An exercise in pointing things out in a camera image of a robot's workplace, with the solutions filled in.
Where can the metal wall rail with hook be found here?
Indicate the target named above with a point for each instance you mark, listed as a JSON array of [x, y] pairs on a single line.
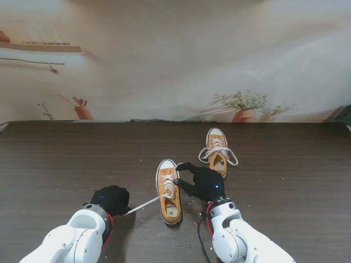
[[27, 60]]

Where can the green plant in terracotta pot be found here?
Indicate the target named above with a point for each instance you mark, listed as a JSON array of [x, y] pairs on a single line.
[[244, 115]]

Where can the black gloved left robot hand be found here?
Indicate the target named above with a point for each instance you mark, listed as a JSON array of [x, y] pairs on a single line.
[[112, 200]]

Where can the metal tap fixture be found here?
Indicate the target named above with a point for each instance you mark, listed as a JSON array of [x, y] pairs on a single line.
[[48, 113]]

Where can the terracotta pot with wooden utensils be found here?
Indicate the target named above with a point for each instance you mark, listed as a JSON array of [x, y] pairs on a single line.
[[83, 113]]

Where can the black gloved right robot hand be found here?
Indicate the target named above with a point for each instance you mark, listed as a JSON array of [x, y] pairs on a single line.
[[205, 186]]

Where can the wooden wall shelf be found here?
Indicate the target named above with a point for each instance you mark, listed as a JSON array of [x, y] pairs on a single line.
[[41, 48]]

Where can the white shoelace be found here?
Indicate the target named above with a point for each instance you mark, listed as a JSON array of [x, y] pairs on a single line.
[[216, 149]]

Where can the orange sneaker with laces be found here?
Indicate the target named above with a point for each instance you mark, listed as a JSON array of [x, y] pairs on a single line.
[[144, 205]]

